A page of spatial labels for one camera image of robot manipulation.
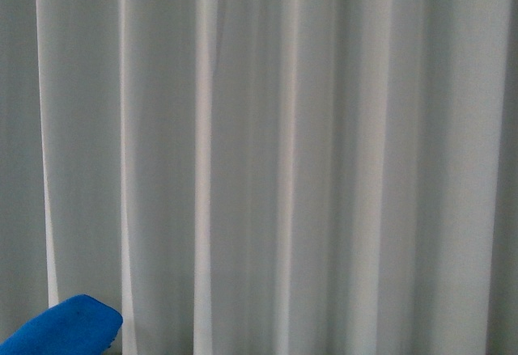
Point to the white pleated curtain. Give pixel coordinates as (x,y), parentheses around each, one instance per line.
(264,176)

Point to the blue microfiber cloth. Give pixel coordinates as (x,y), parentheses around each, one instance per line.
(78,325)

